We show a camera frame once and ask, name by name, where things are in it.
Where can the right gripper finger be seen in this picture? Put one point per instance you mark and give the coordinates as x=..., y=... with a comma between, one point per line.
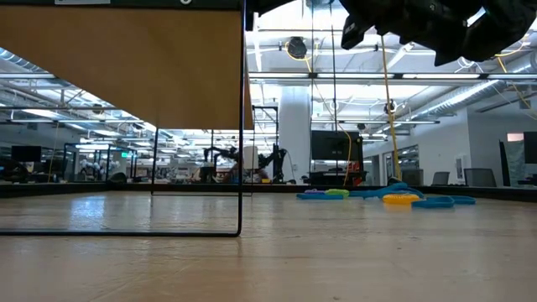
x=356, y=31

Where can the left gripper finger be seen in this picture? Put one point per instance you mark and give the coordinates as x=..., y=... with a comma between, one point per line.
x=262, y=5

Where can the blue rubber band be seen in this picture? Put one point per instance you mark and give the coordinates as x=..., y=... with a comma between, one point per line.
x=312, y=196
x=398, y=186
x=432, y=203
x=463, y=200

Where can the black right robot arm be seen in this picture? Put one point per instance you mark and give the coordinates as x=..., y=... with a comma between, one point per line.
x=503, y=38

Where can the black background robot arm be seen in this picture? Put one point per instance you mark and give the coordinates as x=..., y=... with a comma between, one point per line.
x=218, y=153
x=274, y=161

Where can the small grey office chair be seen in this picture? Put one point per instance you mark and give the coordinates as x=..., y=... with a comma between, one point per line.
x=440, y=179

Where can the wide grey office chair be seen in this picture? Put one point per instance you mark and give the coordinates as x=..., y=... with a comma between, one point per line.
x=480, y=178

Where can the black large screen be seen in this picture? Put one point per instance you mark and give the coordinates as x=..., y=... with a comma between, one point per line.
x=331, y=144

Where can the black screen cart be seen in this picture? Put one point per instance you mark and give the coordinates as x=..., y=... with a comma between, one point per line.
x=327, y=178

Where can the dark grey box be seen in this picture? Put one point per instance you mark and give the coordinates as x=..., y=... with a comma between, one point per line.
x=413, y=176

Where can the white panel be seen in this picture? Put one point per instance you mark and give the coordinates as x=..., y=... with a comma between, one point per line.
x=250, y=157

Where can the green rubber band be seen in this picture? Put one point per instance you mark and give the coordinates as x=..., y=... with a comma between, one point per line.
x=337, y=193

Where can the purple rubber band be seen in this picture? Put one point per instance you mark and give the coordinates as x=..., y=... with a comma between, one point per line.
x=314, y=191

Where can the small black monitor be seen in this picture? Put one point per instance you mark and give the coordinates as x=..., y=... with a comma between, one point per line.
x=26, y=153

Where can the black rack frame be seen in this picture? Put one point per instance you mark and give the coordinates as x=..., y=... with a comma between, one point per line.
x=264, y=107

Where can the wooden stand with black frame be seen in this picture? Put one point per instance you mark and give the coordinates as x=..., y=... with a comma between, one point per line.
x=126, y=63

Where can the wall poster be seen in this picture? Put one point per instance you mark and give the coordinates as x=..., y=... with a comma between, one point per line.
x=460, y=168

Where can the black cell frame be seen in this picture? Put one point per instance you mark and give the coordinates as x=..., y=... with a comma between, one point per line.
x=100, y=145

